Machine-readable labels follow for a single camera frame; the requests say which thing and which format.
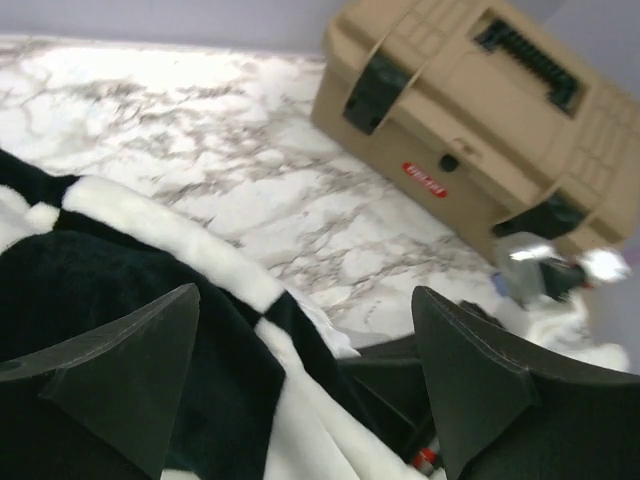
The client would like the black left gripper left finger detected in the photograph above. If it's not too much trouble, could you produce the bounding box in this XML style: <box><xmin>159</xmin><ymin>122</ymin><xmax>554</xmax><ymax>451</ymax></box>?
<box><xmin>1</xmin><ymin>285</ymin><xmax>199</xmax><ymax>480</ymax></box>

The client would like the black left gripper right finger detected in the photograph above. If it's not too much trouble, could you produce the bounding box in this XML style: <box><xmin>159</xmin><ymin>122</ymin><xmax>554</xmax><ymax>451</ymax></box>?
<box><xmin>411</xmin><ymin>287</ymin><xmax>639</xmax><ymax>480</ymax></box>

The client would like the white pillow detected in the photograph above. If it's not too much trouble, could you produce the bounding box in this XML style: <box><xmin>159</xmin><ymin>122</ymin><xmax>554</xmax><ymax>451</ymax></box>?
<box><xmin>494</xmin><ymin>290</ymin><xmax>631</xmax><ymax>373</ymax></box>

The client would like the tan plastic toolbox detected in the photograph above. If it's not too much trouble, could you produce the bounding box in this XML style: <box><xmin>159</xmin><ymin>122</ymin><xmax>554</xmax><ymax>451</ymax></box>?
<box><xmin>312</xmin><ymin>0</ymin><xmax>639</xmax><ymax>260</ymax></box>

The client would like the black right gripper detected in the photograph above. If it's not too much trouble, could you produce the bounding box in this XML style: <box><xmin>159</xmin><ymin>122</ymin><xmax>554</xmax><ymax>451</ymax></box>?
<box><xmin>339</xmin><ymin>334</ymin><xmax>440</xmax><ymax>465</ymax></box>

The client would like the black and white checkered pillowcase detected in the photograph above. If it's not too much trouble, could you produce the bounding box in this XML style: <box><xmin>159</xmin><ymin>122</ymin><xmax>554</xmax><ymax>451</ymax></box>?
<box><xmin>1</xmin><ymin>153</ymin><xmax>418</xmax><ymax>479</ymax></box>

